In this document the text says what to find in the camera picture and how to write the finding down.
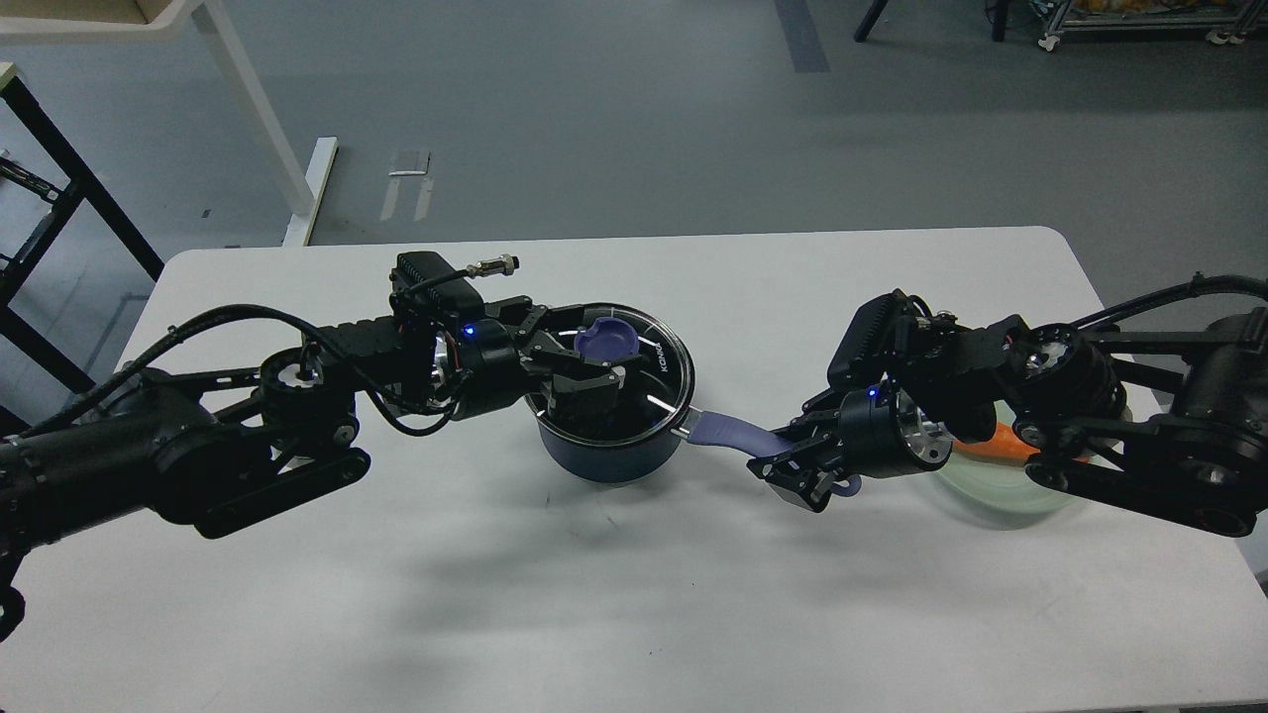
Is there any black metal rack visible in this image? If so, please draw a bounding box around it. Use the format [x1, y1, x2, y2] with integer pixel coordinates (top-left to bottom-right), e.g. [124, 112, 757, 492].
[1, 62, 164, 395]

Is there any orange toy carrot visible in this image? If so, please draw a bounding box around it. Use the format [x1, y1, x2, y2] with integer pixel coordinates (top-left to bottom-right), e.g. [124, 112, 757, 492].
[954, 422, 1041, 466]

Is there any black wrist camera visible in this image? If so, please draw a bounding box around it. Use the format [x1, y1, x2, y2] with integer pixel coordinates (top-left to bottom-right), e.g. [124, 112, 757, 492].
[388, 250, 520, 324]
[827, 289, 921, 391]

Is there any dark blue saucepan purple handle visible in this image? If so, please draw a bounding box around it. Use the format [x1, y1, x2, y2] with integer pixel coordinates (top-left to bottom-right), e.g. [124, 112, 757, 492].
[530, 303, 864, 496]

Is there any wheeled metal cart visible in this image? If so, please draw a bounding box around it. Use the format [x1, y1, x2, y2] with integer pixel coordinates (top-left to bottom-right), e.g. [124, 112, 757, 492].
[983, 1, 1265, 53]

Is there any glass pot lid purple knob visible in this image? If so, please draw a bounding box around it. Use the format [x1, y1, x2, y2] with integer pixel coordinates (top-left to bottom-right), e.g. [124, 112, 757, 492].
[525, 303, 695, 444]

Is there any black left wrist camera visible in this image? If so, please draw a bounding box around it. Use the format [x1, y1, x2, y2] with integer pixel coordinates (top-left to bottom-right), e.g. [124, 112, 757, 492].
[388, 250, 520, 324]

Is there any white desk frame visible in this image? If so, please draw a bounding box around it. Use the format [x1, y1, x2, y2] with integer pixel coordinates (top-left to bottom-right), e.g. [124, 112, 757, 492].
[1, 1, 341, 247]

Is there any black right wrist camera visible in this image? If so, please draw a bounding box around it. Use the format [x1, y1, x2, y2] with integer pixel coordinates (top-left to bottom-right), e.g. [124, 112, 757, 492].
[827, 289, 921, 391]

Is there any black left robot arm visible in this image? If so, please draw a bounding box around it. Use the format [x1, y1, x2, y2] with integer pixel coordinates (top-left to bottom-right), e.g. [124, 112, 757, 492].
[3, 292, 645, 636]

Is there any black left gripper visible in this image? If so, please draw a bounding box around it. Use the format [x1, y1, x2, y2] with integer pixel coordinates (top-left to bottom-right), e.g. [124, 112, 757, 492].
[432, 296, 631, 426]

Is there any black chair leg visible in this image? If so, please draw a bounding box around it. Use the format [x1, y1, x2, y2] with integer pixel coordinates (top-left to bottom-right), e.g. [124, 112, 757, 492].
[853, 0, 891, 44]

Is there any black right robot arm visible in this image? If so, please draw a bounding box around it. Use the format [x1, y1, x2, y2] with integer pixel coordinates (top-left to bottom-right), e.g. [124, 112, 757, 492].
[747, 274, 1267, 538]

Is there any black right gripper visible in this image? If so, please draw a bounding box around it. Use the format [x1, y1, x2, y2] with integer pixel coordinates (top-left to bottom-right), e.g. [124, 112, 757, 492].
[747, 384, 954, 513]

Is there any pale green glass plate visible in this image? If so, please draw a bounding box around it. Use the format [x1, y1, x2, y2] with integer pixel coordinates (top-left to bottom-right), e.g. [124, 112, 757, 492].
[935, 401, 1075, 516]

